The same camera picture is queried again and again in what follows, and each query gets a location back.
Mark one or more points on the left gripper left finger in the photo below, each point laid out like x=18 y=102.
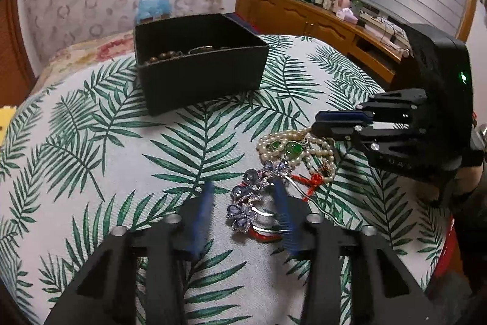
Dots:
x=104 y=290

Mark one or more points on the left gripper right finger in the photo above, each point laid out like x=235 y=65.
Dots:
x=383 y=290

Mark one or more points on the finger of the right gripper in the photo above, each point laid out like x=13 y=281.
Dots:
x=335 y=129
x=342 y=116

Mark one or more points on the purple jeweled hair comb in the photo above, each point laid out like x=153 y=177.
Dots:
x=246 y=213

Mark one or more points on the black open jewelry box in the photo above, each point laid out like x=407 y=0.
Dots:
x=171 y=78

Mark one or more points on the pink tissue box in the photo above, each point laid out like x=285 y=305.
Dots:
x=347 y=15

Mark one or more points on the green jade pendant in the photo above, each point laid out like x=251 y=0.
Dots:
x=291 y=149

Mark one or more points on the palm leaf print tablecloth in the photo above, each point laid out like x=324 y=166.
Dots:
x=83 y=156

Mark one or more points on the wooden sideboard cabinet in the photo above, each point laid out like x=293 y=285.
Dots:
x=291 y=17

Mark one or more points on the dark bangle in box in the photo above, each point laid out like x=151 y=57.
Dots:
x=200 y=50

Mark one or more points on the yellow plush toy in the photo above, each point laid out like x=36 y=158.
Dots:
x=6 y=115

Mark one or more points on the wooden louvered closet door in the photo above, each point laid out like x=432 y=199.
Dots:
x=16 y=75

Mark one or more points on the floral bed cover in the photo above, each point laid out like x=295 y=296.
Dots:
x=83 y=55

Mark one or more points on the blue bag on box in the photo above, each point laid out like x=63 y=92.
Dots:
x=149 y=10

